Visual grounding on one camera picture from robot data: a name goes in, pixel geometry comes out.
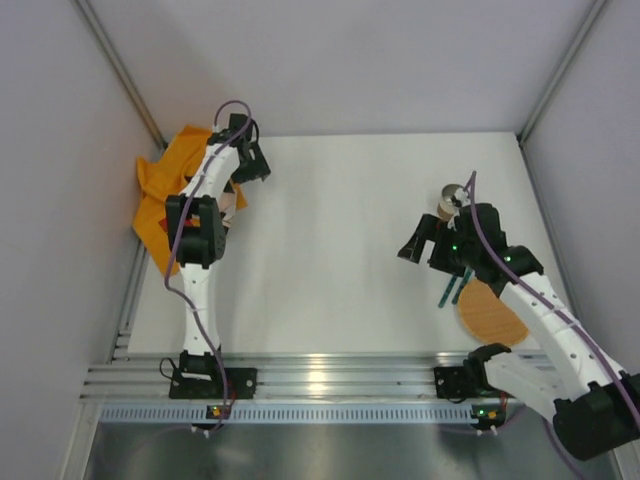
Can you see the slotted grey cable duct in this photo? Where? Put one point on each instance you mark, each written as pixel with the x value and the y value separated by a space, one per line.
pixel 368 413

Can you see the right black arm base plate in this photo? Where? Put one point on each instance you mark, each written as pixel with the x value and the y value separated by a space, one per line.
pixel 455 384

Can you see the orange cartoon mouse placemat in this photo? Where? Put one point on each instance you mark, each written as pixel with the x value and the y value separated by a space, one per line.
pixel 157 181

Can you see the aluminium frame rail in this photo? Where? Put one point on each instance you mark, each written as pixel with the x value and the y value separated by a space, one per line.
pixel 289 377

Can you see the metal cup with beige sleeve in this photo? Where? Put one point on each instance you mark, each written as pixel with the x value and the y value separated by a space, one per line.
pixel 453 197

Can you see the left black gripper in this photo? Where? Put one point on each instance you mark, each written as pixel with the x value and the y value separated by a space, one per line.
pixel 251 163

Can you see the fork with teal handle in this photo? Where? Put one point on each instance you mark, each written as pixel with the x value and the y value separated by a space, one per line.
pixel 447 291

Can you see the spoon with teal handle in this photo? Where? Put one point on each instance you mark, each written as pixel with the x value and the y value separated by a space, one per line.
pixel 464 281

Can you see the round woven wicker plate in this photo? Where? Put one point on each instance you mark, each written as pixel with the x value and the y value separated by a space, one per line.
pixel 486 318

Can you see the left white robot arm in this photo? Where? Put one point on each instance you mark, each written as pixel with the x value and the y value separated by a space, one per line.
pixel 198 220

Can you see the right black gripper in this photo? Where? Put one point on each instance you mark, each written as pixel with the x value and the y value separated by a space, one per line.
pixel 435 242

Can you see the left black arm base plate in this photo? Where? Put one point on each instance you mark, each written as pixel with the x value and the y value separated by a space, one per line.
pixel 241 384

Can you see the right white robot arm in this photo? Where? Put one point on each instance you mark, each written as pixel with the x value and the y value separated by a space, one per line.
pixel 591 401

